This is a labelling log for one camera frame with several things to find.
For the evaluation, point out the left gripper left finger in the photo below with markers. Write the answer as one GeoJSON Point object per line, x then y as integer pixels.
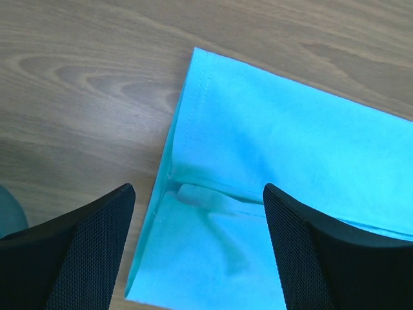
{"type": "Point", "coordinates": [69, 262]}

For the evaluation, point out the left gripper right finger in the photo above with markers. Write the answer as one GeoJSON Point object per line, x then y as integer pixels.
{"type": "Point", "coordinates": [324, 263]}

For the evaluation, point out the teal t-shirt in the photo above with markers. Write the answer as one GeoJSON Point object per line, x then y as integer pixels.
{"type": "Point", "coordinates": [205, 242]}

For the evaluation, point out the clear blue plastic bin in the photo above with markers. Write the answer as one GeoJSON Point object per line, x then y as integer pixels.
{"type": "Point", "coordinates": [12, 216]}

